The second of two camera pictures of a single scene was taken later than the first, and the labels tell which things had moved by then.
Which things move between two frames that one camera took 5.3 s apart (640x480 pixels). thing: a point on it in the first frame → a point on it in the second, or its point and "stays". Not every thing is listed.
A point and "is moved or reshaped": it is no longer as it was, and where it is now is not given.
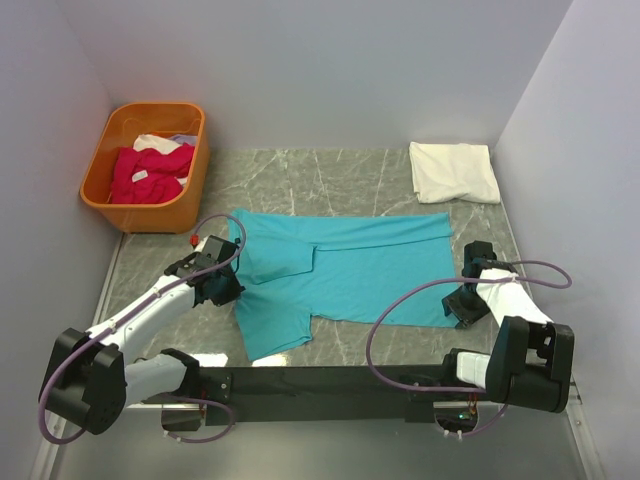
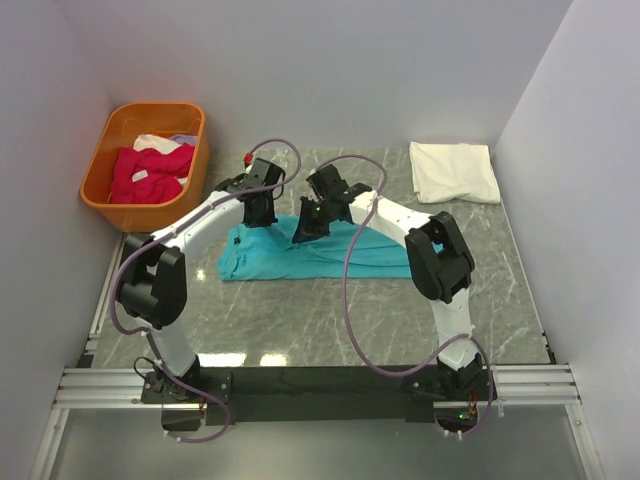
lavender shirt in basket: x=192 y=139 stays
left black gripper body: x=229 y=287 → x=268 y=215
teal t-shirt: x=385 y=269 is moved or reshaped
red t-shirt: x=149 y=176 stays
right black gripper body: x=466 y=305 → x=316 y=218
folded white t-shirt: x=453 y=171 stays
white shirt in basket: x=149 y=141 stays
